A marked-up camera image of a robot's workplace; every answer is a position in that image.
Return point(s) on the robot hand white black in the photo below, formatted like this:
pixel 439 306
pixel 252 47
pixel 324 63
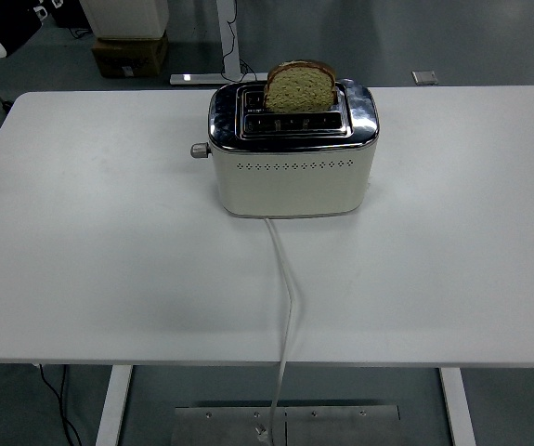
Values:
pixel 13 28

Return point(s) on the grey toaster lever knob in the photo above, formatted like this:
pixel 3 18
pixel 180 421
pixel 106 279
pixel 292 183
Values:
pixel 199 150

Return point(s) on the cream toaster with chrome top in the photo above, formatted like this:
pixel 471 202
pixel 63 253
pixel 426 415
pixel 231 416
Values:
pixel 290 186

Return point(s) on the black box on floor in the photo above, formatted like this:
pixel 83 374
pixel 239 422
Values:
pixel 75 14

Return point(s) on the white appliance housing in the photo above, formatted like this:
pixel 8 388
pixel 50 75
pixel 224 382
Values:
pixel 125 18

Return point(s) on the brown cardboard box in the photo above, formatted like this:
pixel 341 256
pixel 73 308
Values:
pixel 129 55

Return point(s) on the white desk leg with foot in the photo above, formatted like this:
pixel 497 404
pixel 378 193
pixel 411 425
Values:
pixel 227 37

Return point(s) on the brown bread slice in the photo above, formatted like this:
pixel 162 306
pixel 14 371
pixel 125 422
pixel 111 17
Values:
pixel 299 88

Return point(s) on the white table leg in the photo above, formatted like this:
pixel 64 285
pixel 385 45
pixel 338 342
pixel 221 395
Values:
pixel 457 409
pixel 114 404

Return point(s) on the grey floor outlet plate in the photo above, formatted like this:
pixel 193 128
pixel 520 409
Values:
pixel 424 77

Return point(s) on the grey metal plate with screws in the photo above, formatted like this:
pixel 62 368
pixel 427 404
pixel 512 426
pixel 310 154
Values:
pixel 341 425

